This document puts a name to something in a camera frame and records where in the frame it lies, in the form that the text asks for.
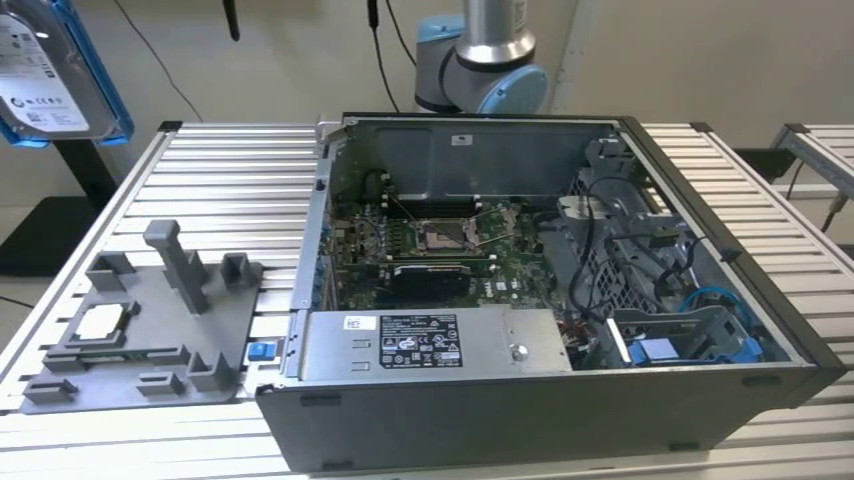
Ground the metal socket cover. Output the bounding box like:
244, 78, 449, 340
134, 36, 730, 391
465, 209, 501, 239

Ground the black hanging rod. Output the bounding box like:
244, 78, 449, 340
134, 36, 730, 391
222, 0, 243, 42

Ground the open black PC case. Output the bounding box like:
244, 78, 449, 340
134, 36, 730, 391
255, 111, 850, 474

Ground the CPU socket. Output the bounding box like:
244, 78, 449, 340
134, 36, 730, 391
415, 218, 479, 254

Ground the hard disk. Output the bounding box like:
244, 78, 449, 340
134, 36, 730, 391
0, 0, 139, 150

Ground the curved black wire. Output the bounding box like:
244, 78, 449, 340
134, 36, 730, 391
655, 233, 714, 293

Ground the thin black floor wire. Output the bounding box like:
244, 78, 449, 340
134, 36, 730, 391
114, 0, 204, 124

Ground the black hanging cable with plug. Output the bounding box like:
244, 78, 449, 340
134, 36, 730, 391
365, 0, 405, 113

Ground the black monitor stand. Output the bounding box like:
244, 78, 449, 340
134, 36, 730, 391
0, 137, 120, 277

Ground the silver power supply unit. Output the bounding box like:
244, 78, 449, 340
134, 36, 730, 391
298, 308, 577, 380

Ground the silver CPU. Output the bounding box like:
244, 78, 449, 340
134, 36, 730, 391
71, 301, 134, 342

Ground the long black wire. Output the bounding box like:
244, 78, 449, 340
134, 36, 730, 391
565, 176, 643, 322

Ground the green motherboard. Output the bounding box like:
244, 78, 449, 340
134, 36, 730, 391
325, 198, 570, 312

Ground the grey parts rack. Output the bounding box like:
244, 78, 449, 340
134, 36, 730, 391
19, 218, 270, 417

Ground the blue data wire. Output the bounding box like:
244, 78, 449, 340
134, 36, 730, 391
678, 283, 744, 327

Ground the metal slat side table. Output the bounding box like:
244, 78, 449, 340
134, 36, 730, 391
772, 121, 854, 202

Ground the thin metal locking lever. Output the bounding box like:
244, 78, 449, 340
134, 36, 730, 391
389, 191, 430, 224

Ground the black box under table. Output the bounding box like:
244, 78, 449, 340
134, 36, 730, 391
732, 146, 797, 184

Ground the grey disk bay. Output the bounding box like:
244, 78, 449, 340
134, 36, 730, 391
607, 303, 764, 370

